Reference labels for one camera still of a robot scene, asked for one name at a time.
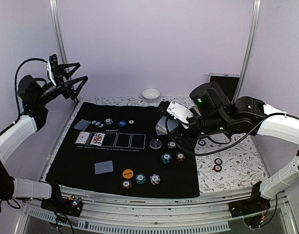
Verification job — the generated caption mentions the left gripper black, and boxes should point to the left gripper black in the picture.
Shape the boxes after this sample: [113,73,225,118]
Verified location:
[36,62,89,105]

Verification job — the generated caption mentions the blue playing card deck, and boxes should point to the blue playing card deck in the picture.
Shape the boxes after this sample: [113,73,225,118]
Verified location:
[155,116,179,136]

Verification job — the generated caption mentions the clear acrylic dealer button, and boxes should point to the clear acrylic dealer button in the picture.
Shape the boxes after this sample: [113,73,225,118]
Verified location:
[149,139,162,150]

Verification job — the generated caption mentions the red black chip stack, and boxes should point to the red black chip stack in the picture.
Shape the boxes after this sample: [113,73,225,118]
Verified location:
[213,158,223,172]

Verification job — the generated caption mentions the blue peach stack front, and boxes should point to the blue peach stack front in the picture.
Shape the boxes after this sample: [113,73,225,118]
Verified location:
[150,174,161,185]

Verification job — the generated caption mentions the dealt cards player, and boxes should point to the dealt cards player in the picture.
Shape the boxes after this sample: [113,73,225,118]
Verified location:
[74,119,91,131]
[94,160,113,175]

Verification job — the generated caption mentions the blue fifty chips row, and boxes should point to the blue fifty chips row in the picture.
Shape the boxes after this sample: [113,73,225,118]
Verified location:
[91,120,105,128]

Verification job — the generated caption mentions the green chip stack front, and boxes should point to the green chip stack front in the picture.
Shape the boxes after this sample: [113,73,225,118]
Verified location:
[135,174,146,184]

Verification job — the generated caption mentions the face up community card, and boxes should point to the face up community card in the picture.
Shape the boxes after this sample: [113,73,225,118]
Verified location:
[75,132,90,144]

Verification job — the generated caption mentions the blue small blind button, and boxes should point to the blue small blind button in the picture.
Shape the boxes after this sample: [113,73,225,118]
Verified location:
[118,120,127,127]

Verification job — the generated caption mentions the orange big blind button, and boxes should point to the orange big blind button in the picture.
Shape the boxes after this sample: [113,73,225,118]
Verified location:
[122,169,134,179]

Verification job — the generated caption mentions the face up queen card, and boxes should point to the face up queen card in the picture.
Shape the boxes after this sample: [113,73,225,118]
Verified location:
[90,133,105,146]

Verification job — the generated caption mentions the red black stack front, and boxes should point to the red black stack front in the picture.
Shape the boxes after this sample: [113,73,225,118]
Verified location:
[121,180,132,190]

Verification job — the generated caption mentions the dealt cards front player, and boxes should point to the dealt cards front player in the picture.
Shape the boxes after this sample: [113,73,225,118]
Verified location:
[94,160,113,175]

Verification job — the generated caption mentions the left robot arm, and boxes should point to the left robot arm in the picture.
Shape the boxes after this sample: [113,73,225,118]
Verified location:
[0,58,88,212]

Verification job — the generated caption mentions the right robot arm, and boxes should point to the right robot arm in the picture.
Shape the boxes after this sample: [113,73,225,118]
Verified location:
[167,81,299,213]

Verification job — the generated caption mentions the white ceramic bowl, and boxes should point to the white ceramic bowl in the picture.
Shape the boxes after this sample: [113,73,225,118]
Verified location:
[141,88,161,102]

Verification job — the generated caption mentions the floral tablecloth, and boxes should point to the floral tablecloth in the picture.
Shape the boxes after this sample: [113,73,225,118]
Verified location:
[43,97,267,196]

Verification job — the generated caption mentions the black poker mat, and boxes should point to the black poker mat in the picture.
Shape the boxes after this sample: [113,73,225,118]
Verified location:
[46,102,200,198]

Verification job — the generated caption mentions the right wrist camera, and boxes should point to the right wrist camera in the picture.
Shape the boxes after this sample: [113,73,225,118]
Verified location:
[158,101,193,129]

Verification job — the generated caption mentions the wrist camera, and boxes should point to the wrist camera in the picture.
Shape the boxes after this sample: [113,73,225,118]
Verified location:
[46,54,58,86]
[158,101,193,129]

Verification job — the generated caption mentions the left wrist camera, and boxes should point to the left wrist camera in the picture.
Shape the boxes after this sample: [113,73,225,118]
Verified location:
[46,54,58,86]

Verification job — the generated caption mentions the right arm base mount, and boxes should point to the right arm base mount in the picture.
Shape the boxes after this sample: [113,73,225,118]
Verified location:
[228,181,271,217]

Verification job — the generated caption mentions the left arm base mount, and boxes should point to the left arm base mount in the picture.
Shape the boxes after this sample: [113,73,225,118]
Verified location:
[40,184,83,217]

